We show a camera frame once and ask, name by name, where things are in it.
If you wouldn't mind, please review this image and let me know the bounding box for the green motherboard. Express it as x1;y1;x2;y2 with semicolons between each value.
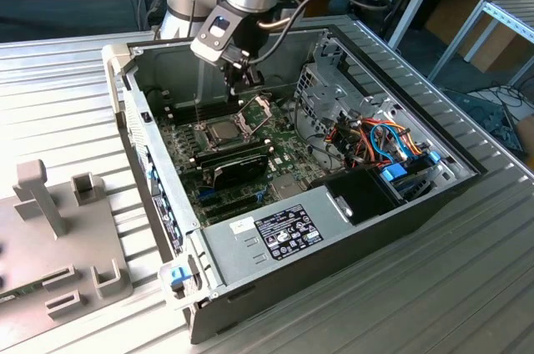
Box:
156;94;347;225

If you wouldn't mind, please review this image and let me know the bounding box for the blue wire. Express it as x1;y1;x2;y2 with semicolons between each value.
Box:
367;119;418;163

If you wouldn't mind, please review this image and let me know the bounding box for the black graphics card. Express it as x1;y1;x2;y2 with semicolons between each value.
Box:
202;152;270;192

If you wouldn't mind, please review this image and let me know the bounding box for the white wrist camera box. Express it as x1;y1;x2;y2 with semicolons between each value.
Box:
189;9;244;65

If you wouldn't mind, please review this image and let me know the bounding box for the open black PC case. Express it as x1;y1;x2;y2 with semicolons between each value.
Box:
102;22;490;346

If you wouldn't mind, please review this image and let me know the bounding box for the black plastic shroud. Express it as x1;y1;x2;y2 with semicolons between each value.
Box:
306;164;408;226

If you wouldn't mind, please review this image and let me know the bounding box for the brown cardboard piece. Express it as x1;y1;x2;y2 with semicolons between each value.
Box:
515;114;534;159

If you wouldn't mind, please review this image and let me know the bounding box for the orange wire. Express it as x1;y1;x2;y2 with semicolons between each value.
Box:
354;118;422;163

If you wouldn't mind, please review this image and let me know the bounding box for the brown cardboard box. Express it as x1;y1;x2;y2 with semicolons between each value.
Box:
425;0;533;74

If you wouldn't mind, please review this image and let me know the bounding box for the silver chipset heatsink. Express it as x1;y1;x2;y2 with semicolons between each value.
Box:
270;174;305;200

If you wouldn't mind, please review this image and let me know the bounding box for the aluminium frame shelf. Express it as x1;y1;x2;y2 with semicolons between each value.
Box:
427;0;534;89

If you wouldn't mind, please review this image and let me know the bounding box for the blue disk carrier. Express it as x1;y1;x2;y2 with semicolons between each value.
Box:
378;163;409;185

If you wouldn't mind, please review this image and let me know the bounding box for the CPU socket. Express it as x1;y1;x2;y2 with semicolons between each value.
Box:
199;116;251;153

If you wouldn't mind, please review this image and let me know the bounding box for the silver drive cage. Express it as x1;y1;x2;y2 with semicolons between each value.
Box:
294;63;364;138

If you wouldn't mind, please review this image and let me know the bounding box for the green RAM stick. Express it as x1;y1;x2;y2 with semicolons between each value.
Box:
0;281;45;303

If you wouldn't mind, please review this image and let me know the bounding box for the grey parts rack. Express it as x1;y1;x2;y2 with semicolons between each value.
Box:
0;159;135;332

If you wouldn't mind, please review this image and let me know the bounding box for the blue case latch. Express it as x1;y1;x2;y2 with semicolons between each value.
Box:
168;265;189;291

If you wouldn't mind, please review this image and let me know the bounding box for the silver topped CPU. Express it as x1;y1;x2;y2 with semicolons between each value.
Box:
205;121;239;143

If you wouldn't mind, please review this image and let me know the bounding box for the metal socket cover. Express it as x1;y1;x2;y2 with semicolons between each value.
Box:
235;95;275;138

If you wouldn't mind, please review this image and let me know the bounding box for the silver power supply unit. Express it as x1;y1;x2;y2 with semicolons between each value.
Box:
199;185;355;288

